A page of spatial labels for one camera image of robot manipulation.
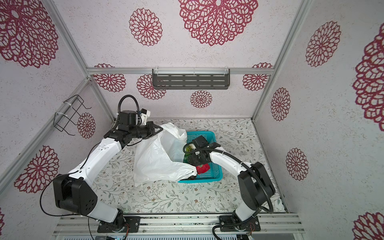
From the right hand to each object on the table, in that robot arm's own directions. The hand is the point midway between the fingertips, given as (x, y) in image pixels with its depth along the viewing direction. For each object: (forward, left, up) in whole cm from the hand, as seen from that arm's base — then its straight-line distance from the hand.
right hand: (197, 158), depth 89 cm
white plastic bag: (-7, +19, +13) cm, 24 cm away
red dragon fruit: (-5, -4, -2) cm, 7 cm away
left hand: (+6, +19, +18) cm, 27 cm away
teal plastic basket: (-7, -11, -4) cm, 14 cm away
